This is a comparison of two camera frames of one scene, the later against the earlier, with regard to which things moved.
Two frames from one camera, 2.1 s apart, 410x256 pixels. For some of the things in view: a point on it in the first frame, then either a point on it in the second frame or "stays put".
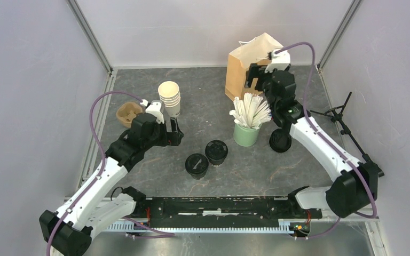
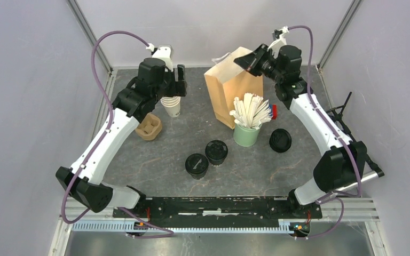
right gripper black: (255, 71) -> (250, 62)
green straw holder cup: (245, 136) stays put
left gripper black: (172, 138) -> (178, 88)
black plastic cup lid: (216, 150) stays put
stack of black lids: (280, 140) stays put
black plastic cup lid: (197, 164) stays put
